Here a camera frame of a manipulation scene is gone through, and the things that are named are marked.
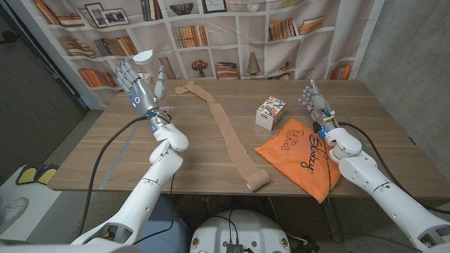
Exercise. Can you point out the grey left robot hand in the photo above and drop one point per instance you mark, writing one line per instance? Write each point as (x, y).
(142, 95)

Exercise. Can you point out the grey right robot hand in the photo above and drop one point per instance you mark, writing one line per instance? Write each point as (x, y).
(318, 105)

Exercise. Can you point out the clear plastic jar white lid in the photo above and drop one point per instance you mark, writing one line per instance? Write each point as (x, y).
(143, 56)

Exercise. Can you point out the tan adhesive wrap roll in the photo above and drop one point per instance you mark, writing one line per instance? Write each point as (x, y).
(232, 144)

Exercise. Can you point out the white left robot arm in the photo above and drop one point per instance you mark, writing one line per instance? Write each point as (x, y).
(147, 196)

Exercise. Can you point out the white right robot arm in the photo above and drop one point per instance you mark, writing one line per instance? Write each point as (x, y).
(386, 196)

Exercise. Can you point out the orange cloth with black print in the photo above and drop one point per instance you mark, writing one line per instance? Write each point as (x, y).
(299, 158)

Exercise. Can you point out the colourful printed cardboard box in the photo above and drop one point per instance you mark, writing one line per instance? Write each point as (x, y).
(270, 110)

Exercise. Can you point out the printed bookshelf backdrop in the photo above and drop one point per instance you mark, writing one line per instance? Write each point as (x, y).
(316, 52)

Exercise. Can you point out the dark metal table leg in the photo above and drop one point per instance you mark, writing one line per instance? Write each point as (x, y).
(332, 221)

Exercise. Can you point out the blue grey base cover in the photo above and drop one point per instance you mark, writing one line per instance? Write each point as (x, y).
(165, 211)

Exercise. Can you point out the yellow black foot pedal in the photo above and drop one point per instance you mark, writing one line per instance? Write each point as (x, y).
(47, 175)
(27, 175)

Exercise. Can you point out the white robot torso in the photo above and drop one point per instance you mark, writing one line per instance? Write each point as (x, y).
(253, 232)

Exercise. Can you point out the white floor platform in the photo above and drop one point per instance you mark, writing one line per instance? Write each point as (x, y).
(45, 211)

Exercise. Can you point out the white sneaker of person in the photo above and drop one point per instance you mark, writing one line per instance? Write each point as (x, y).
(14, 212)

